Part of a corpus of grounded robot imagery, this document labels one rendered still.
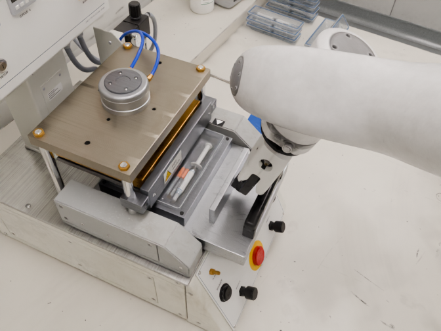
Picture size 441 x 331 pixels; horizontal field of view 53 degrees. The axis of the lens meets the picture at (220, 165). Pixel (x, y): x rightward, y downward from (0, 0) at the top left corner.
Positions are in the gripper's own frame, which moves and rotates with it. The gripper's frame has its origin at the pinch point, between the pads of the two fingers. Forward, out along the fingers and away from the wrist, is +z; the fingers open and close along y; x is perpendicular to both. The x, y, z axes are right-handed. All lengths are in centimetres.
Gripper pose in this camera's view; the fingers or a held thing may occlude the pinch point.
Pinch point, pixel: (244, 182)
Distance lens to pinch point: 74.4
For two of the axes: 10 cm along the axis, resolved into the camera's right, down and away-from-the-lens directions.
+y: 4.1, -6.9, 6.0
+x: -8.5, -5.3, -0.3
